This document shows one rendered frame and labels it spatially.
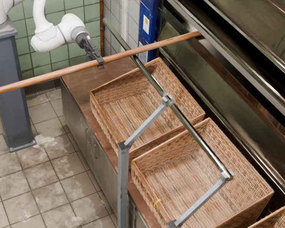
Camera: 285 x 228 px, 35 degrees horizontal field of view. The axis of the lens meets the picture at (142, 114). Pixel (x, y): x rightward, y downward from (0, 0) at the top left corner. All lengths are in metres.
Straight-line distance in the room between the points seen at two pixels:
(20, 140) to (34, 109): 0.43
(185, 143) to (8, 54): 1.21
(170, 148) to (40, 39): 0.89
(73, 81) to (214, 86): 1.06
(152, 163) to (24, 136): 1.23
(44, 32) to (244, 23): 1.00
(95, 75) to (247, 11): 1.38
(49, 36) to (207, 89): 0.87
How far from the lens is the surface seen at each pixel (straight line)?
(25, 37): 3.56
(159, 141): 2.46
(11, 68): 2.98
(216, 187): 1.84
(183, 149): 2.54
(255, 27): 2.01
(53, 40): 2.41
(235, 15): 2.10
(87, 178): 3.24
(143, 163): 2.44
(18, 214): 3.12
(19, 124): 3.30
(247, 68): 1.88
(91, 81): 3.06
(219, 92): 2.39
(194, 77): 2.53
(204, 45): 2.41
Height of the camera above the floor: 2.56
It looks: 44 degrees down
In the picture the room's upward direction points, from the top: 4 degrees clockwise
